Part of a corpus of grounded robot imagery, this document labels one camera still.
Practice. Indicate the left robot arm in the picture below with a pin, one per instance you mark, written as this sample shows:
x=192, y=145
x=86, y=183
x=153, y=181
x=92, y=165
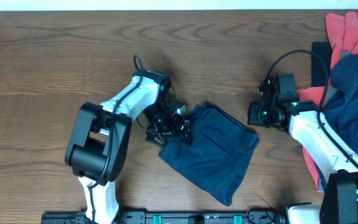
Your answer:
x=98, y=144

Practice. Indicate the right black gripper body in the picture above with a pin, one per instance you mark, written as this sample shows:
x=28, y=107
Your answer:
x=262, y=115

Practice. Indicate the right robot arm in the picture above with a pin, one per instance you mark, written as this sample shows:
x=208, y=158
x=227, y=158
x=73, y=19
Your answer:
x=280, y=107

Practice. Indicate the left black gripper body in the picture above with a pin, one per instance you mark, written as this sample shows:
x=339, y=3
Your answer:
x=161, y=124

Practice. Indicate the red cloth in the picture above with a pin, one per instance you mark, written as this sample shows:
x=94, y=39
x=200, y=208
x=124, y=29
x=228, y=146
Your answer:
x=342, y=34

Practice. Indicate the grey garment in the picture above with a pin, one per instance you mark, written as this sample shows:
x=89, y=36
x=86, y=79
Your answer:
x=335, y=80

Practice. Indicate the navy blue shorts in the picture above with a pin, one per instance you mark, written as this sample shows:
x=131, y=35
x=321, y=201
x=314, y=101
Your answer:
x=217, y=159

